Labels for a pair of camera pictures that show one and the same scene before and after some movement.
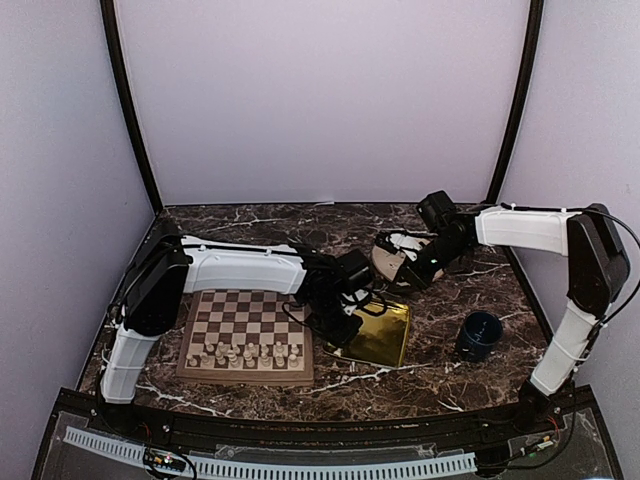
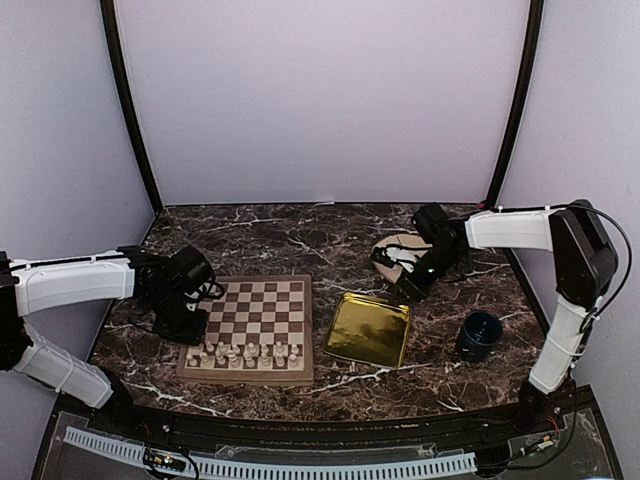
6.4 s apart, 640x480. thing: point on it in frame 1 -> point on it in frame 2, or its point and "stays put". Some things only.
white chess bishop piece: (220, 359) stays put
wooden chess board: (244, 337) stays put
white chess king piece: (247, 357) stays put
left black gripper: (341, 339) -> (191, 336)
